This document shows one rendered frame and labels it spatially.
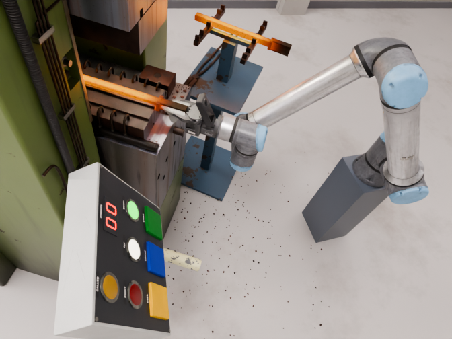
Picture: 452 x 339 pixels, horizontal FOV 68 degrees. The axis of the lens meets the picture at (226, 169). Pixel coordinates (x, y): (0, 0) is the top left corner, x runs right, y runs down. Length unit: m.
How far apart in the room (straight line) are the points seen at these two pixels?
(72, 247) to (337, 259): 1.74
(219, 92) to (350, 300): 1.37
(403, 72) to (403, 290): 1.57
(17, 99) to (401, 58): 0.97
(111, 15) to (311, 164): 1.94
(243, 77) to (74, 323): 1.38
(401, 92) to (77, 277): 0.93
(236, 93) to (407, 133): 0.78
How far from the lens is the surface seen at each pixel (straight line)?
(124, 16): 0.83
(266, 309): 1.96
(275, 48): 1.54
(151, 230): 0.88
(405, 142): 1.29
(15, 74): 0.78
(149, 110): 1.19
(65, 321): 0.69
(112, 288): 0.70
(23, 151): 0.88
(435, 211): 2.82
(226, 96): 1.61
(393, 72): 1.07
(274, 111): 1.25
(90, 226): 0.72
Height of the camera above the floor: 1.83
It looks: 53 degrees down
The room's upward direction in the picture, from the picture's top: 16 degrees clockwise
